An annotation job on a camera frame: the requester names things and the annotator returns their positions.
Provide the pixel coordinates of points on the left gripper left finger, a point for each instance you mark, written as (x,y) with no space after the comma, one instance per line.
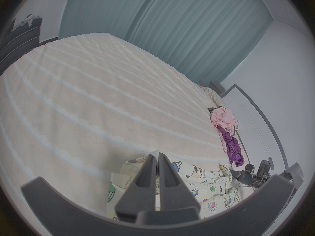
(137,195)

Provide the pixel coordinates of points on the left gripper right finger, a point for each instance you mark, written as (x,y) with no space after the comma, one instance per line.
(177,195)

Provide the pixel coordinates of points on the cream pillow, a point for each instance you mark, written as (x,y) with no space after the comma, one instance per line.
(214,96)

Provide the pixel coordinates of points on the grey bedside table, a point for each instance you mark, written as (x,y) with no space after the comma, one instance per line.
(217,86)

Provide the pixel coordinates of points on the dark grey chair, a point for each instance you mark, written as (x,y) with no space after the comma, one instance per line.
(17,43)

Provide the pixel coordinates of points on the black garment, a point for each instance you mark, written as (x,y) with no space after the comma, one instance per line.
(211,110)

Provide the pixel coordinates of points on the bed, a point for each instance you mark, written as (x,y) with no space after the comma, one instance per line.
(86,102)

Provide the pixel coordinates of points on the purple satin garment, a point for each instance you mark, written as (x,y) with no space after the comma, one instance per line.
(233,149)

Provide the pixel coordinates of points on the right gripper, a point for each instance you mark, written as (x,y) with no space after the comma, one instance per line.
(246,178)

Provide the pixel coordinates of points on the blue-green curtain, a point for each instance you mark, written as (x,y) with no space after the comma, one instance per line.
(172,28)

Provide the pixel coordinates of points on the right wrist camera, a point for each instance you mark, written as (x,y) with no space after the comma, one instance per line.
(249,168)

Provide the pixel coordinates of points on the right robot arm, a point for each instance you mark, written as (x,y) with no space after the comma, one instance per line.
(264,170)

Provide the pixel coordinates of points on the white printed pyjama top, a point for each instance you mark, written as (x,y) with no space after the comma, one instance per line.
(209,190)

